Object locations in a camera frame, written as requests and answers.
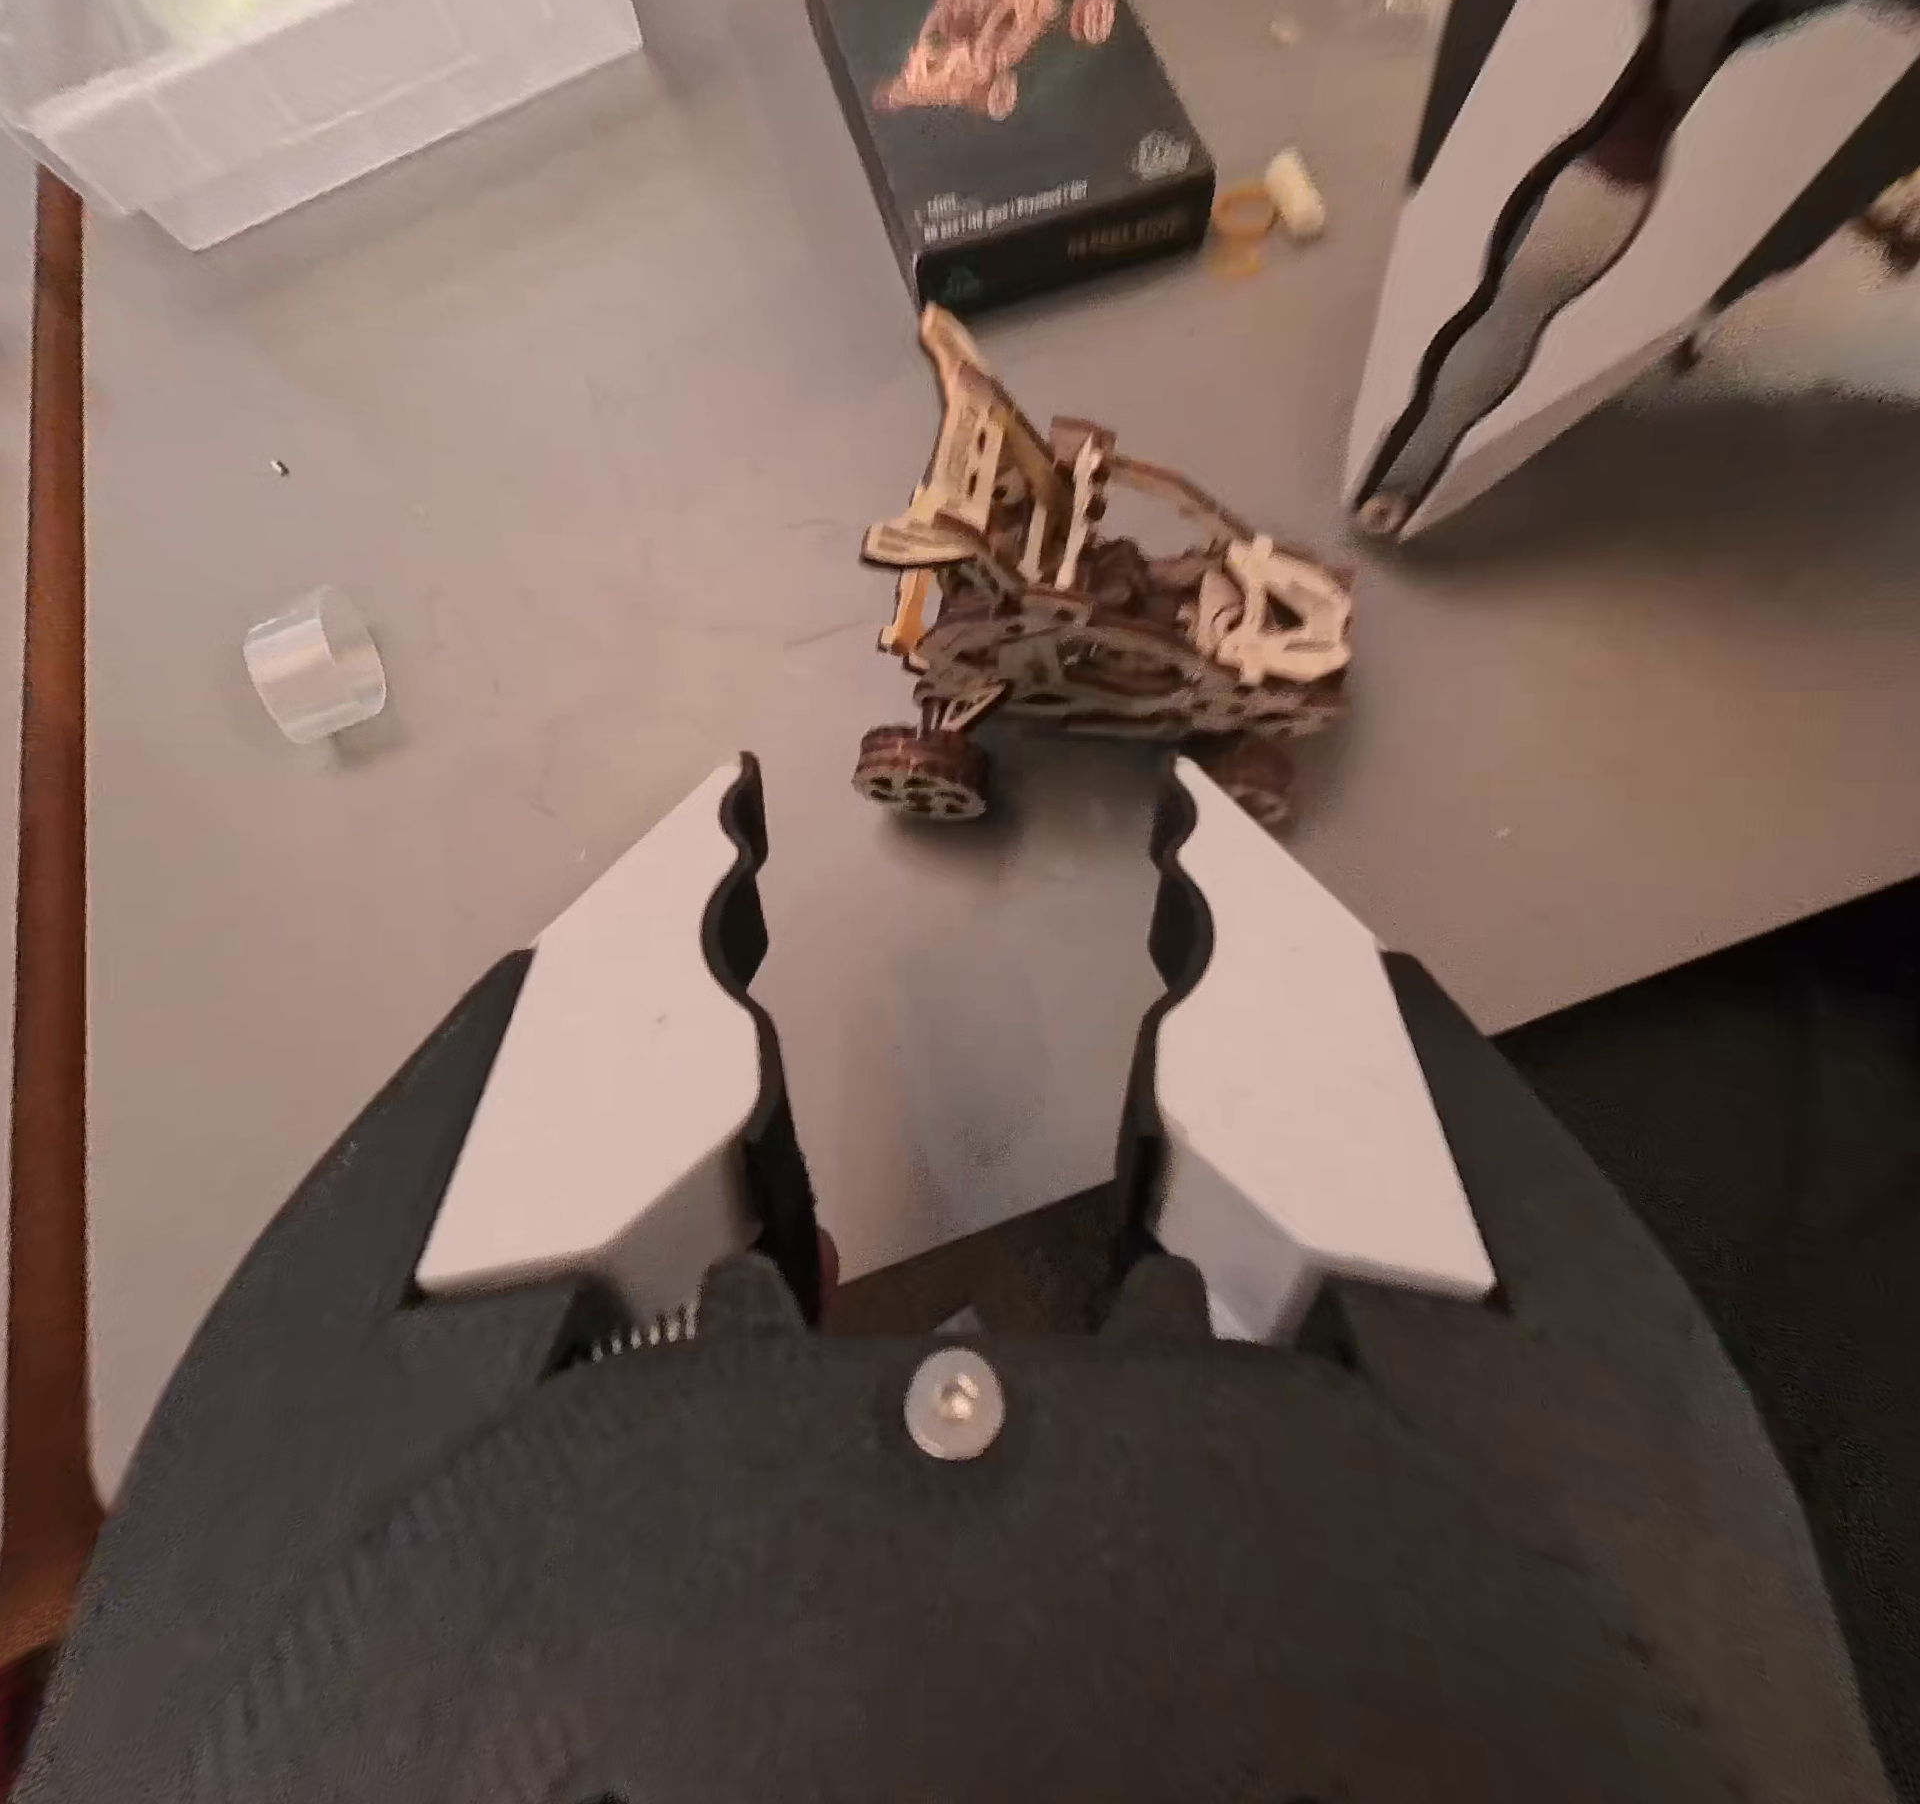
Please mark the clear plastic piece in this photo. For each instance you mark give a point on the clear plastic piece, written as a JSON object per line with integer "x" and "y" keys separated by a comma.
{"x": 315, "y": 661}

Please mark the wooden buggy model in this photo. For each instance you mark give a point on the wooden buggy model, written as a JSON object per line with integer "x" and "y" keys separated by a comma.
{"x": 1050, "y": 634}

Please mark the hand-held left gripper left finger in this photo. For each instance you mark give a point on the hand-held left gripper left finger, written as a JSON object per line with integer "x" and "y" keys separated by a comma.
{"x": 601, "y": 1083}

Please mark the clear plastic storage box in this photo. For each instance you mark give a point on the clear plastic storage box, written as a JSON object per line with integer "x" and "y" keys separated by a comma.
{"x": 298, "y": 16}

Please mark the black model kit box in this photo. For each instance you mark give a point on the black model kit box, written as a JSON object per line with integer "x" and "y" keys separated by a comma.
{"x": 992, "y": 109}

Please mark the pale wax cylinder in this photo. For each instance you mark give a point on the pale wax cylinder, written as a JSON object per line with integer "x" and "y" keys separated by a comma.
{"x": 1298, "y": 193}

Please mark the person's black clothing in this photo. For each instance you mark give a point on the person's black clothing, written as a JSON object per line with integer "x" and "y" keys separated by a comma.
{"x": 1725, "y": 1162}

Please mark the orange rubber band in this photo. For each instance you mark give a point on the orange rubber band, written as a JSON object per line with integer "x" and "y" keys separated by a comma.
{"x": 1237, "y": 268}
{"x": 1218, "y": 213}

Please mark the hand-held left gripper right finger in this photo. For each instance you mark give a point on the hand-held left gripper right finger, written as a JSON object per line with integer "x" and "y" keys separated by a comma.
{"x": 1308, "y": 1083}

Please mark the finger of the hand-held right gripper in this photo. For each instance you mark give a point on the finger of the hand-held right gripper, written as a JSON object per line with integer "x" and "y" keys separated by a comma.
{"x": 1725, "y": 213}
{"x": 1497, "y": 109}

